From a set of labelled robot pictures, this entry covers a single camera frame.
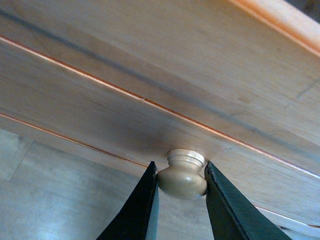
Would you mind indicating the wooden nightstand cabinet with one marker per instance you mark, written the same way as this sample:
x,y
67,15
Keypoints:
x,y
246,70

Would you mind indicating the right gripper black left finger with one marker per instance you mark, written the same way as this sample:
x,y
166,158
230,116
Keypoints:
x,y
138,218

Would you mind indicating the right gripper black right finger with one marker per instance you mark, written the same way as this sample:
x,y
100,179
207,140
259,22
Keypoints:
x,y
232,216

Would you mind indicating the round wooden knob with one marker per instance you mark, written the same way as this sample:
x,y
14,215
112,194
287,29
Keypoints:
x,y
182,178

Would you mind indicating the wooden drawer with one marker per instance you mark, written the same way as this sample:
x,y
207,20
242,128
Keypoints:
x,y
69,98

